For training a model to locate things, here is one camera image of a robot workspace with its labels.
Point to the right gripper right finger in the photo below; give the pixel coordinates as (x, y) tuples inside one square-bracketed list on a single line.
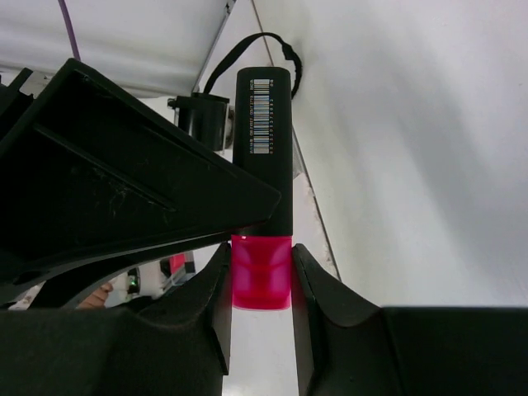
[(345, 345)]

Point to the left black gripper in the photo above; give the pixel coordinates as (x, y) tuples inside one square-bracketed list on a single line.
[(19, 94)]

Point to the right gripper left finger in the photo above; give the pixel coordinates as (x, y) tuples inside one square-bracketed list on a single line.
[(177, 345)]

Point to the black pink highlighter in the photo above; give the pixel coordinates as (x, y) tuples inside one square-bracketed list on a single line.
[(263, 148)]

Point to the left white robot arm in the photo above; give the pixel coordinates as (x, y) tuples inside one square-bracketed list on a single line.
[(201, 115)]

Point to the orange round organizer container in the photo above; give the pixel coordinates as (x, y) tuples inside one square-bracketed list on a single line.
[(97, 299)]

